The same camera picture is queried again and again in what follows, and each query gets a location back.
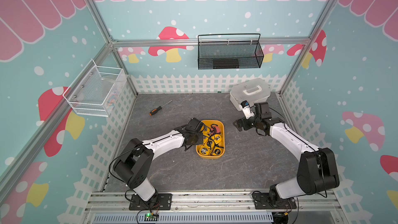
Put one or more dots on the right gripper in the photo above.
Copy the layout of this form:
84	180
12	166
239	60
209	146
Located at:
244	121

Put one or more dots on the white plastic lidded box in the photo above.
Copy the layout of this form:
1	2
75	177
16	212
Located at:
252	91

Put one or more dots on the yellow storage tray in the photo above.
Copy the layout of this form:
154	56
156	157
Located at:
208	142

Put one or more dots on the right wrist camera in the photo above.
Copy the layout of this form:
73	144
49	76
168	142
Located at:
246	109

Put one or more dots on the black mesh wall basket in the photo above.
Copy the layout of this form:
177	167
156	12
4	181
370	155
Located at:
229	51

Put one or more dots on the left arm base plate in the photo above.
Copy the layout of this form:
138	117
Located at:
156	202

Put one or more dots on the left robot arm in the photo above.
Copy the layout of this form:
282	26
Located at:
133	164

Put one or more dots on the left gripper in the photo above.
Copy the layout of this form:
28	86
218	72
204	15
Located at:
200	139

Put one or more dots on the white wire wall basket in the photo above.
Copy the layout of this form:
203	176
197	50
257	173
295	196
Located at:
96	90

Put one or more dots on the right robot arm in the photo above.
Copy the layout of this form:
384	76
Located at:
317	169

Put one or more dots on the pink tape measure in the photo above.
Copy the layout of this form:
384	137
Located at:
215	129

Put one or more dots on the green circuit board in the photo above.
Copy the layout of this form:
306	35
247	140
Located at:
151	217

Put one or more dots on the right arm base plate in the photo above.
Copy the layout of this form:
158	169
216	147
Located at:
270	200

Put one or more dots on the orange black screwdriver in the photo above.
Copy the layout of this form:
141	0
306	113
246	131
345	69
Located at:
156	110

